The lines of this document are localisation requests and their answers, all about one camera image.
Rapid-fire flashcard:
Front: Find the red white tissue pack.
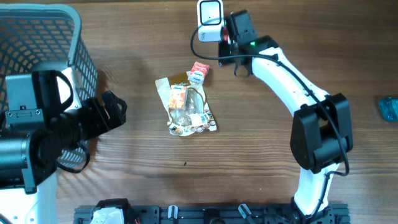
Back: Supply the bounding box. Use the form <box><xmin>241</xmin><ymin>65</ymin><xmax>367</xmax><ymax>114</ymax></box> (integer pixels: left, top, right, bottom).
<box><xmin>188</xmin><ymin>62</ymin><xmax>210</xmax><ymax>84</ymax></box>

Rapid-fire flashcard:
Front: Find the orange small box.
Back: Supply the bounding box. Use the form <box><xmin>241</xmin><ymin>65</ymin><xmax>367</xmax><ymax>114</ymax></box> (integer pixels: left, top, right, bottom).
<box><xmin>168</xmin><ymin>85</ymin><xmax>188</xmax><ymax>110</ymax></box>

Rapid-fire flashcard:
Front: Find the beige snack pouch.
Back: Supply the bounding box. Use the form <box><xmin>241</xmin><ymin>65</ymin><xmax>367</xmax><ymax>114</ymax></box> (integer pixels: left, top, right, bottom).
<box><xmin>155</xmin><ymin>72</ymin><xmax>218</xmax><ymax>137</ymax></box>

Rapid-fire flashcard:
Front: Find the blue mouthwash bottle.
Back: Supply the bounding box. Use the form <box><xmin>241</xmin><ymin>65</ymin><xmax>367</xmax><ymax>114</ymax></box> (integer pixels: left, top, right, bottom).
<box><xmin>379</xmin><ymin>97</ymin><xmax>397</xmax><ymax>122</ymax></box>

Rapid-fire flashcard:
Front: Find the red small packet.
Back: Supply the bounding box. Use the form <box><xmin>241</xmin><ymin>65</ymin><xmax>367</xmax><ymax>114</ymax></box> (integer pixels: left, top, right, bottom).
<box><xmin>221</xmin><ymin>26</ymin><xmax>231</xmax><ymax>44</ymax></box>

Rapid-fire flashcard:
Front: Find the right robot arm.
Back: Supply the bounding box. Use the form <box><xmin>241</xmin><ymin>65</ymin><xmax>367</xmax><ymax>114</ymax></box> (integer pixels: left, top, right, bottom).
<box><xmin>219</xmin><ymin>11</ymin><xmax>353</xmax><ymax>222</ymax></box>

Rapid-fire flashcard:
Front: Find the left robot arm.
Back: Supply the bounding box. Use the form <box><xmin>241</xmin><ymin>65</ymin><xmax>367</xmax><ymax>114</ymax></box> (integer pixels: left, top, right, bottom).
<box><xmin>1</xmin><ymin>70</ymin><xmax>127</xmax><ymax>223</ymax></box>

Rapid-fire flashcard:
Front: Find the white barcode scanner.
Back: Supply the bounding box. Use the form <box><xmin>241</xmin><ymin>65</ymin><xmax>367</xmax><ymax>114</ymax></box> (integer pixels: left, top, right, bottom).
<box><xmin>197</xmin><ymin>0</ymin><xmax>224</xmax><ymax>42</ymax></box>

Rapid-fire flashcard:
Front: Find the grey plastic shopping basket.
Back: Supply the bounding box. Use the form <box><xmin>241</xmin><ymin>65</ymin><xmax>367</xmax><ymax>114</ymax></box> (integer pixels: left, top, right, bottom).
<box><xmin>0</xmin><ymin>3</ymin><xmax>99</xmax><ymax>170</ymax></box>

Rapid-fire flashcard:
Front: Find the right black cable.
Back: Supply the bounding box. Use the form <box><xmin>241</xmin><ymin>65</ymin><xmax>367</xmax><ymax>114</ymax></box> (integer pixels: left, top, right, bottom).
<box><xmin>190</xmin><ymin>26</ymin><xmax>350</xmax><ymax>223</ymax></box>

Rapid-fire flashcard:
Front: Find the black cable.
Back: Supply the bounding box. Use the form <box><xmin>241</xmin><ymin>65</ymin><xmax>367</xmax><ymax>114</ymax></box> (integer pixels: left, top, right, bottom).
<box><xmin>190</xmin><ymin>26</ymin><xmax>350</xmax><ymax>223</ymax></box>
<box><xmin>55</xmin><ymin>142</ymin><xmax>91</xmax><ymax>174</ymax></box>

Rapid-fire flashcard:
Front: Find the left black cable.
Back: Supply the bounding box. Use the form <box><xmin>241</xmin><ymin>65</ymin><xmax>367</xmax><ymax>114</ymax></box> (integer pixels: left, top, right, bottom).
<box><xmin>55</xmin><ymin>142</ymin><xmax>91</xmax><ymax>174</ymax></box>

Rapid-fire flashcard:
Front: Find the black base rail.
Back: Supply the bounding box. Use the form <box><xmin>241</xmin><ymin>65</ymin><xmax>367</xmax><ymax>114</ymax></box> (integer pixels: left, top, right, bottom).
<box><xmin>73</xmin><ymin>198</ymin><xmax>351</xmax><ymax>224</ymax></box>

